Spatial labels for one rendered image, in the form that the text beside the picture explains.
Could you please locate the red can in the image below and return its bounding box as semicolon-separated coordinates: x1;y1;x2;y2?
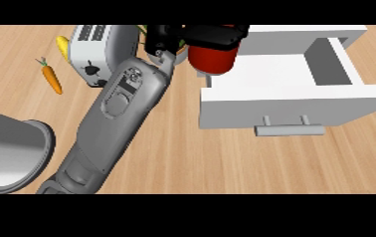
187;42;240;75

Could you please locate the white open drawer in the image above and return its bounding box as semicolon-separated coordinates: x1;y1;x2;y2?
195;37;376;130

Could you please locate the yellow corn cob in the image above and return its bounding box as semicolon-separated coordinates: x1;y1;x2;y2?
54;35;72;63

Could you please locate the white cabinet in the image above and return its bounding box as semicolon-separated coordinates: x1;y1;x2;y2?
237;24;368;57

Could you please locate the grey metal pot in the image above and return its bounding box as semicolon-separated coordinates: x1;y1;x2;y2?
0;114;57;194

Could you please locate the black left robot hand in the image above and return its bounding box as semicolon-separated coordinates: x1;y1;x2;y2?
145;24;250;58

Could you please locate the grey drawer handle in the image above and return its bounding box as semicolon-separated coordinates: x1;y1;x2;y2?
252;115;325;137

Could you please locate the silver toaster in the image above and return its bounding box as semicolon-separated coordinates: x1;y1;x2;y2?
67;24;142;89

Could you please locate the orange carrot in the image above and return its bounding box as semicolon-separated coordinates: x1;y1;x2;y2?
33;57;64;96

